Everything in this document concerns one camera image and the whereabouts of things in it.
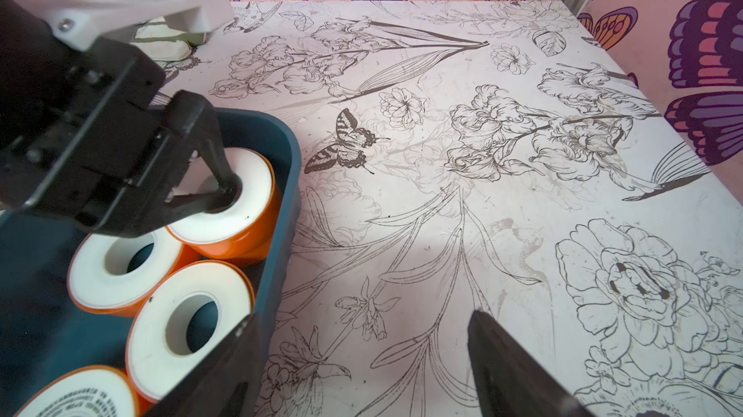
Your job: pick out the teal plastic storage box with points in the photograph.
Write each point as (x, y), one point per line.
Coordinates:
(45, 336)

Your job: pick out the white tape roll front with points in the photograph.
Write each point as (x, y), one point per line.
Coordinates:
(95, 391)

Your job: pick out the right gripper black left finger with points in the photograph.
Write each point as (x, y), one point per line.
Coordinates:
(226, 382)

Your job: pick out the white orange tape roll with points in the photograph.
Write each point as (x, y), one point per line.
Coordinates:
(158, 354)

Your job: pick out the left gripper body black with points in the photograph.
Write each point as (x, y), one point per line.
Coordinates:
(78, 141)

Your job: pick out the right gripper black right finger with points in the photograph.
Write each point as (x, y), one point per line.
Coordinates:
(508, 380)

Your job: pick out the folded green white cloth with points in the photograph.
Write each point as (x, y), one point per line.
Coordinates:
(164, 44)

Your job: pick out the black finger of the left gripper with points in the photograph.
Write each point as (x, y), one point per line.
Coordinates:
(193, 127)

